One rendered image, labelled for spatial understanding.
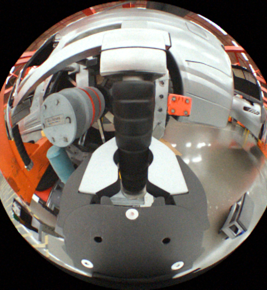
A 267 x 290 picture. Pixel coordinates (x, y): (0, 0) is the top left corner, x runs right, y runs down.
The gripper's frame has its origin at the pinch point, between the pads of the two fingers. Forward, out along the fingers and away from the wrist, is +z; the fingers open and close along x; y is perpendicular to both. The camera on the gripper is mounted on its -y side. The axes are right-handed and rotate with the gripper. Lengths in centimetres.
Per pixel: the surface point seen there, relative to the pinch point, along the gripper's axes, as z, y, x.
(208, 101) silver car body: 33, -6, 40
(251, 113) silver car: 66, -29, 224
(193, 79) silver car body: 33.3, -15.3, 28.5
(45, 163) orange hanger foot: 18, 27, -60
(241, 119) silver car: 91, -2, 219
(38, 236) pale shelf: -36, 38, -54
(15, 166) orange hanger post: -6, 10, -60
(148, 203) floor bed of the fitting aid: 23, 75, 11
